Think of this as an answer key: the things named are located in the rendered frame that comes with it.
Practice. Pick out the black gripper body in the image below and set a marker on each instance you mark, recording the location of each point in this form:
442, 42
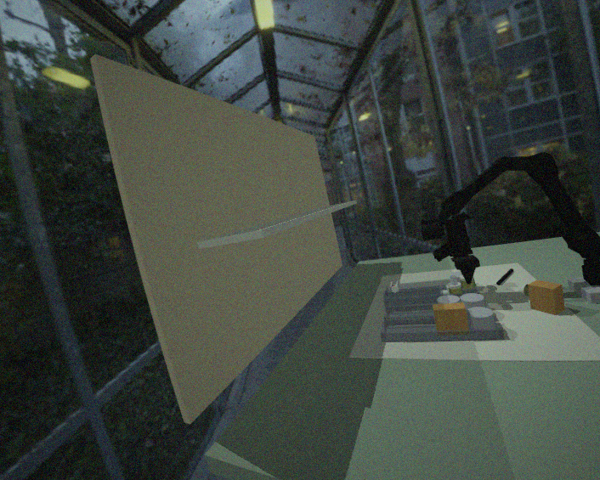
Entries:
462, 249

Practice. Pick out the black flat bar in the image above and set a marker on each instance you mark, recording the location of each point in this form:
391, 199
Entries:
504, 276

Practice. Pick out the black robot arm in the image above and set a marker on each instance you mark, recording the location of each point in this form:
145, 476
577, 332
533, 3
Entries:
543, 169

